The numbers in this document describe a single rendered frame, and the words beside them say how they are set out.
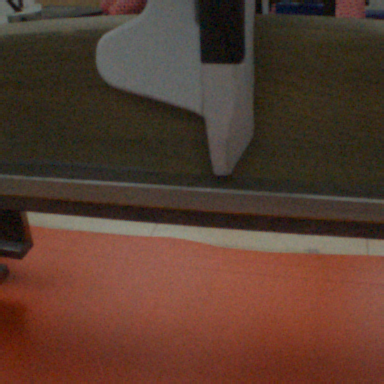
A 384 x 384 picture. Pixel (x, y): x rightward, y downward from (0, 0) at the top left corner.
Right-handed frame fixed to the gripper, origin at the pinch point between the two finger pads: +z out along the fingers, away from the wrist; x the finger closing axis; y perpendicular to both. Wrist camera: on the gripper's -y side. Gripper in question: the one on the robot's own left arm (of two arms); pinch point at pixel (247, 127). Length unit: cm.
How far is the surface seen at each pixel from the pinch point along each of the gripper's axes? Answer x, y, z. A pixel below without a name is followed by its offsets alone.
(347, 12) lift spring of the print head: -47.2, -6.4, 1.1
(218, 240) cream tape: -11.4, 3.8, 13.4
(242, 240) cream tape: -11.6, 2.0, 13.4
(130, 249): -9.0, 9.9, 13.5
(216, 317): -2.8, 2.1, 13.4
